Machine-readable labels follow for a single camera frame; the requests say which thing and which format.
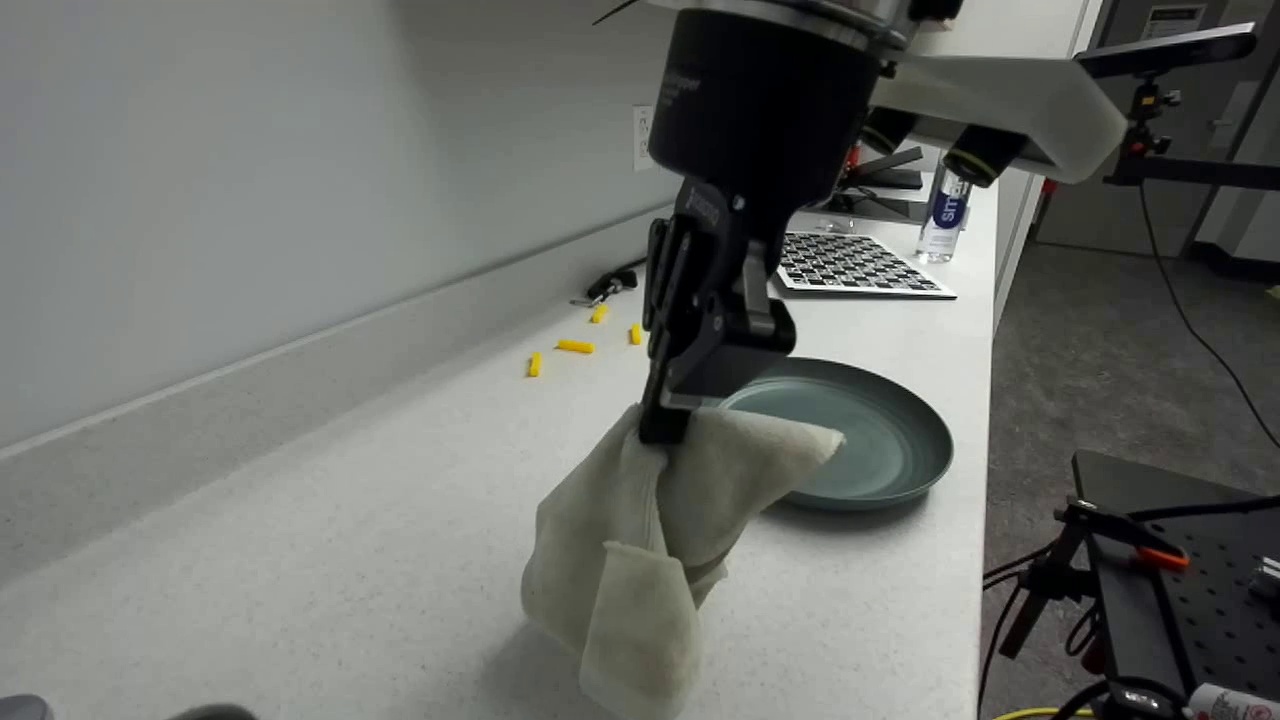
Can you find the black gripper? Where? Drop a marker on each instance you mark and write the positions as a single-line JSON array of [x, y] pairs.
[[762, 114]]

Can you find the beige cleaning cloth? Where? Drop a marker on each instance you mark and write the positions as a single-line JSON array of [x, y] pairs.
[[624, 561]]

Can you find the dark green round plate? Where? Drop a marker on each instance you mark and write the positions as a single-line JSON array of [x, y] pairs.
[[883, 442]]

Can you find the black perforated breadboard plate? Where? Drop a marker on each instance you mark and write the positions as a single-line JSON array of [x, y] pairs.
[[1227, 586]]

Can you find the yellow pasta piece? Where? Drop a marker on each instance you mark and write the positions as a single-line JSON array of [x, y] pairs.
[[575, 346], [632, 333], [596, 312], [533, 364]]

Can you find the computer keyboard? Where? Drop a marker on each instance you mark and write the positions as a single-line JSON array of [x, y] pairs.
[[853, 263]]

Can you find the black flat tool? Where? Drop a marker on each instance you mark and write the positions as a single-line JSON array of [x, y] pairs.
[[883, 204]]

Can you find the clear plastic water bottle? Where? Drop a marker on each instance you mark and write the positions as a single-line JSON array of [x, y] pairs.
[[945, 223]]

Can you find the yellow curved object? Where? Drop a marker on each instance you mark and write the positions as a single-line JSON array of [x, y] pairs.
[[1027, 712]]

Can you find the black round base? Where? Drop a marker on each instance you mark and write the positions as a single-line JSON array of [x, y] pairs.
[[1123, 701]]

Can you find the small silver part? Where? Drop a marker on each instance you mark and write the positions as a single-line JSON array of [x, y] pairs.
[[1266, 576]]

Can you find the white cylindrical object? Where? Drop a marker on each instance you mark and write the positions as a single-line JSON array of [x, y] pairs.
[[1235, 701]]

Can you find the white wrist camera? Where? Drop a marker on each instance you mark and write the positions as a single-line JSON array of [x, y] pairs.
[[1027, 114]]

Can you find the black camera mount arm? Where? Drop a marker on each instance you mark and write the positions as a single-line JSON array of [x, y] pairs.
[[1201, 175]]

